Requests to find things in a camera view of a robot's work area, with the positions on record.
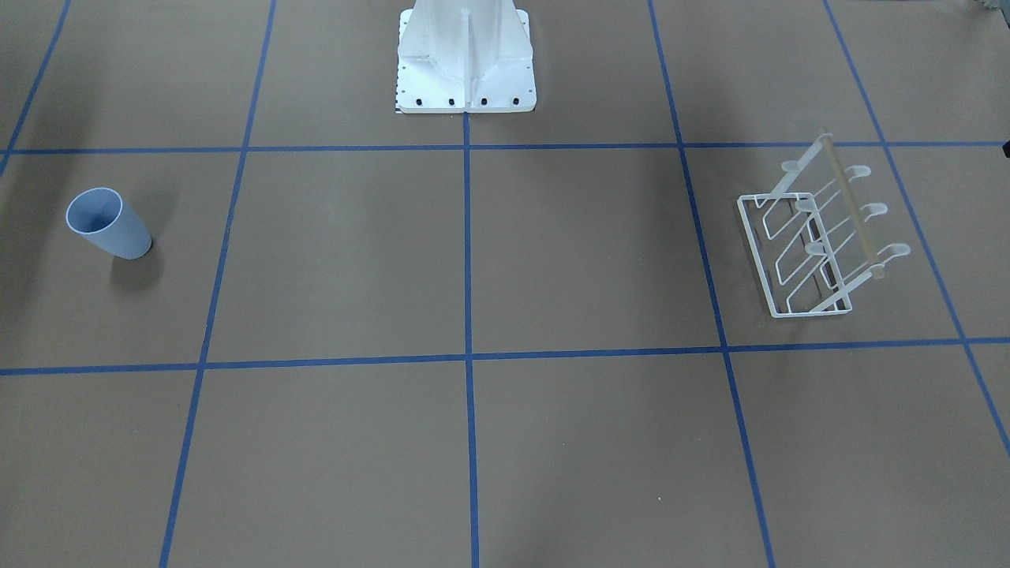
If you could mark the light blue plastic cup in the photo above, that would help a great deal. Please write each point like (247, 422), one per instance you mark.
(102, 217)

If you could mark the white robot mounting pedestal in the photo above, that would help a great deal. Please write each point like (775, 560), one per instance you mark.
(465, 57)

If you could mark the white wire cup holder rack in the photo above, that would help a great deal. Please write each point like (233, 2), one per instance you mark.
(809, 237)

